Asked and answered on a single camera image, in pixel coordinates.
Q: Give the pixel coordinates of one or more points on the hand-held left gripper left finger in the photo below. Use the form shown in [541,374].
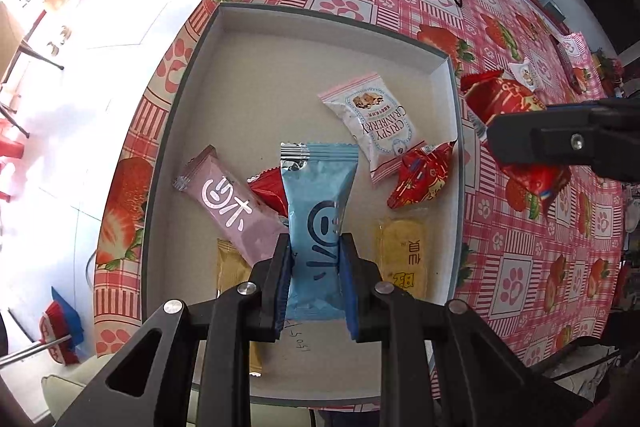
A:
[282,287]

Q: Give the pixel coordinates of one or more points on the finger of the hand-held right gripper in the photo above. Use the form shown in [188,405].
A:
[550,142]
[590,107]

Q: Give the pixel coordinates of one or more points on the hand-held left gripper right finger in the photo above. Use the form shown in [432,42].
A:
[350,287]

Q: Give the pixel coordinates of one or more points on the yellow snack packet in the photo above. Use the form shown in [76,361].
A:
[405,252]
[232,272]

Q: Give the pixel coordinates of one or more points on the red gold-printed snack packet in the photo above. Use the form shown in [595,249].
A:
[500,94]
[422,172]

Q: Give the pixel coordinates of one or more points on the small red snack packet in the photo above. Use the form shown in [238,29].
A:
[267,192]

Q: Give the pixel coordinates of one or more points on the mauve snack packet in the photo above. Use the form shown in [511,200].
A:
[225,202]

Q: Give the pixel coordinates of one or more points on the blue snack packet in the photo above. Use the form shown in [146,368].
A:
[320,187]

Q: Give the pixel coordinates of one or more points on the white pink-edged snack packet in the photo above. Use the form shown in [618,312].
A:
[380,127]

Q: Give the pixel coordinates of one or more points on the grey cardboard box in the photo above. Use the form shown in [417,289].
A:
[280,72]

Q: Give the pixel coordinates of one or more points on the small white snack packet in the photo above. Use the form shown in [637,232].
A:
[525,74]

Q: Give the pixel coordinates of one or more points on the strawberry printed tablecloth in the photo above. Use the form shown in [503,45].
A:
[525,267]

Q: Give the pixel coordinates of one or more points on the red blue broom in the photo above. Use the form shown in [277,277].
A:
[60,332]

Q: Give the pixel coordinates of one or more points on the cream chair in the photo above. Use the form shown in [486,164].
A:
[65,394]

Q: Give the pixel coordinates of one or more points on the red plastic stool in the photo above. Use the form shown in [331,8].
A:
[10,147]

